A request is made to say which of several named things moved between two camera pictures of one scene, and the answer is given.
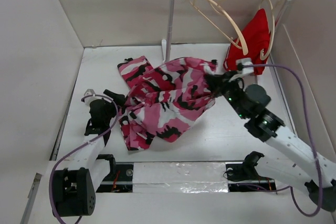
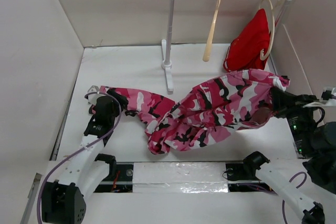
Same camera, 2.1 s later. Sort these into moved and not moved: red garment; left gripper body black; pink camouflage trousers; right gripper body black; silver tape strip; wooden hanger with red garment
Moved: pink camouflage trousers; right gripper body black
Not moved: silver tape strip; left gripper body black; wooden hanger with red garment; red garment
